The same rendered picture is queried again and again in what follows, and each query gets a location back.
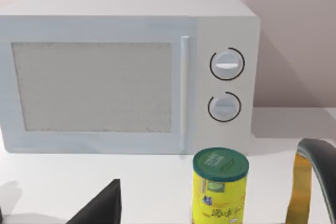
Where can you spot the small pale microwave knob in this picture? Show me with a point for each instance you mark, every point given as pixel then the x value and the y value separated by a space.
pixel 224 106

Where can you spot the pale microwave oven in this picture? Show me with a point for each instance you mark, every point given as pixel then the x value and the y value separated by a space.
pixel 223 32

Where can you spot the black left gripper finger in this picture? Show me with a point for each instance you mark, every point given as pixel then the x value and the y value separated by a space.
pixel 105 205

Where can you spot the pale microwave door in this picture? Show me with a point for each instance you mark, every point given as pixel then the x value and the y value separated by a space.
pixel 92 30

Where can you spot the yellow can with green lid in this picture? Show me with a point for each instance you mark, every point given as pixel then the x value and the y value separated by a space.
pixel 219 190

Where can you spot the large pale microwave knob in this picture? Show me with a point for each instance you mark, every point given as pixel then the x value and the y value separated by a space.
pixel 227 63

